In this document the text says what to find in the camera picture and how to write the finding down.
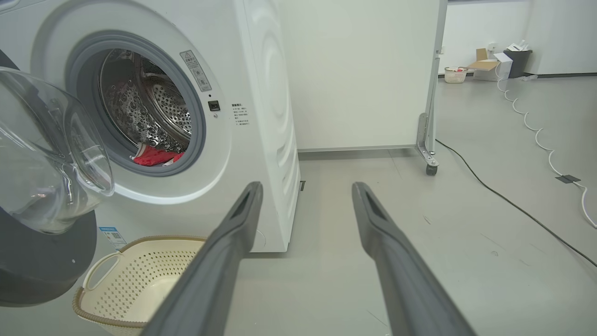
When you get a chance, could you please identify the stainless steel washing machine drum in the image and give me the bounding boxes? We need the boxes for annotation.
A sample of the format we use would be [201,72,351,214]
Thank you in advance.
[99,49,192,154]

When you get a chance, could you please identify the grey warning label sticker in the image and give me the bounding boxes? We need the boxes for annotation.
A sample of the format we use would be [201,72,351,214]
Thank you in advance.
[180,50,212,92]

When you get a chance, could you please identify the metal partition frame leg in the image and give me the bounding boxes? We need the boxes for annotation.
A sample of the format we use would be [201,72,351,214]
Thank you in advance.
[417,47,442,168]

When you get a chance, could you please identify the cream perforated laundry basket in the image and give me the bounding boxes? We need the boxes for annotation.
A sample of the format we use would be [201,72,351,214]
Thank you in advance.
[72,236,208,336]

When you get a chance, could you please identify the white front-load washing machine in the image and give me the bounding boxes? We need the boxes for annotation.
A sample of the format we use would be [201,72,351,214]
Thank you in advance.
[0,0,301,253]

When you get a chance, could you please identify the cardboard box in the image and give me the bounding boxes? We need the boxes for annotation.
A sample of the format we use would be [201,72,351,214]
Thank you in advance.
[468,48,513,82]

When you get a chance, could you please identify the white partition board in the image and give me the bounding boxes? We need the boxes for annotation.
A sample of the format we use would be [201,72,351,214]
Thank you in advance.
[279,0,448,153]

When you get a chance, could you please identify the red garment with white stripes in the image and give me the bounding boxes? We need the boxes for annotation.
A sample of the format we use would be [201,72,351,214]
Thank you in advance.
[132,142,185,167]

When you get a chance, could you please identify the black waste bin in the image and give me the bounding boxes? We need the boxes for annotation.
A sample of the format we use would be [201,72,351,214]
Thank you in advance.
[504,49,533,79]

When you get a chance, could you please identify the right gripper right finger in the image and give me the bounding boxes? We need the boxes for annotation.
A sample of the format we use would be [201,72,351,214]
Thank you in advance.
[352,182,476,336]

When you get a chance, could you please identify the small white wicker basket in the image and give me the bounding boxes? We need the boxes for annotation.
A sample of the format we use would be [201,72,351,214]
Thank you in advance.
[444,67,469,84]

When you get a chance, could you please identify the white coiled floor cable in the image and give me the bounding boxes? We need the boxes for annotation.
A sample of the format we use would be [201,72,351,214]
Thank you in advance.
[495,61,597,229]

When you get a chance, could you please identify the black floor cable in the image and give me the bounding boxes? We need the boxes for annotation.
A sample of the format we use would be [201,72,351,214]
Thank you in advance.
[436,139,597,268]

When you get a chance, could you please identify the blue energy label sticker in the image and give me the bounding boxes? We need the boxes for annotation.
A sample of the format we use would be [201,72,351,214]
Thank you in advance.
[99,227,127,251]

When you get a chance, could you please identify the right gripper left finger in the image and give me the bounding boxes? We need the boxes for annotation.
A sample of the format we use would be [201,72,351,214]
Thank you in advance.
[140,182,264,336]

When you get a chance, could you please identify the black-rimmed glass washer door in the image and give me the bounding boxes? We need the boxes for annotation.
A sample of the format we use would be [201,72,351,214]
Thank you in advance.
[0,49,115,308]

